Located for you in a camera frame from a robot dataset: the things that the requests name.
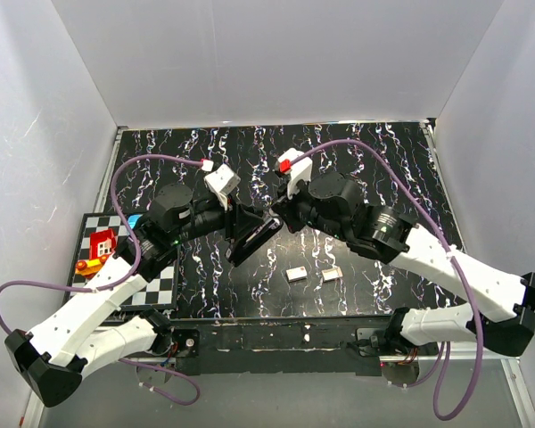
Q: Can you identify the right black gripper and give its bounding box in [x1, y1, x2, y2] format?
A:
[270, 174, 348, 243]

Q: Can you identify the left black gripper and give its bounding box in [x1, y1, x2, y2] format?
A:
[171, 191, 263, 245]

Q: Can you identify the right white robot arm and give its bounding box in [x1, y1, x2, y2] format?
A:
[271, 172, 535, 357]

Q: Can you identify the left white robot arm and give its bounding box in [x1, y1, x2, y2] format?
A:
[4, 184, 283, 407]

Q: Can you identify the white staple box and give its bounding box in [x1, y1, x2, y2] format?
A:
[285, 267, 308, 283]

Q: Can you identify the open staple box tray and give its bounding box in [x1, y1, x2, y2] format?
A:
[321, 267, 342, 283]

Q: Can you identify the black white checkerboard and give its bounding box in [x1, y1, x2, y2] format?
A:
[68, 213, 176, 312]

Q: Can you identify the blue toy block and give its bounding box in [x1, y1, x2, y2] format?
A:
[128, 214, 142, 229]

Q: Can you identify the red toy house block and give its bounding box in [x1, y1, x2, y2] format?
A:
[89, 229, 117, 259]

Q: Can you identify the orange toy car base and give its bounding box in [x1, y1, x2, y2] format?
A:
[74, 254, 110, 279]

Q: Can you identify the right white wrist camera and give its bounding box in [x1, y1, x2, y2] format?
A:
[276, 148, 312, 200]

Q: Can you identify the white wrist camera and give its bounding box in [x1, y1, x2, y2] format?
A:
[201, 160, 241, 211]
[276, 148, 312, 200]

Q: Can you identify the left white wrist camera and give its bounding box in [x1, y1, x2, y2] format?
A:
[201, 160, 241, 211]

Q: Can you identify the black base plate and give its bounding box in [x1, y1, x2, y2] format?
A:
[172, 315, 389, 376]

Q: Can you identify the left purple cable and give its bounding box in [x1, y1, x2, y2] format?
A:
[0, 153, 206, 405]

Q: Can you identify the purple cable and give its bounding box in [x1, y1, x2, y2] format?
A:
[0, 153, 206, 405]
[293, 138, 485, 421]

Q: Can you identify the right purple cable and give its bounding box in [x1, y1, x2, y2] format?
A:
[293, 138, 485, 421]

